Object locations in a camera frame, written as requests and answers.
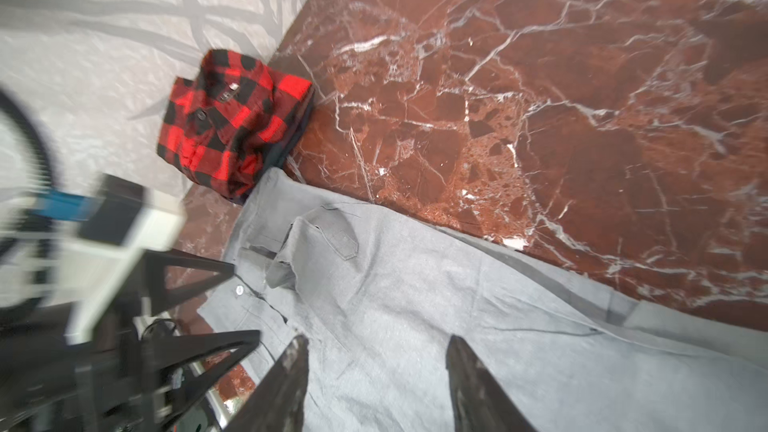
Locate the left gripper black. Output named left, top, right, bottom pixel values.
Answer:
left=1, top=249, right=261, bottom=431

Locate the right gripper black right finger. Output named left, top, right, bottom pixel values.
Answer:
left=446, top=335, right=536, bottom=432

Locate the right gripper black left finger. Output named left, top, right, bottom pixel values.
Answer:
left=224, top=334, right=309, bottom=432

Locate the grey long sleeve shirt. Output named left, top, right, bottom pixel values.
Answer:
left=200, top=169, right=767, bottom=431

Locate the red black plaid folded shirt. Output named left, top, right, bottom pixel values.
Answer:
left=156, top=49, right=315, bottom=204

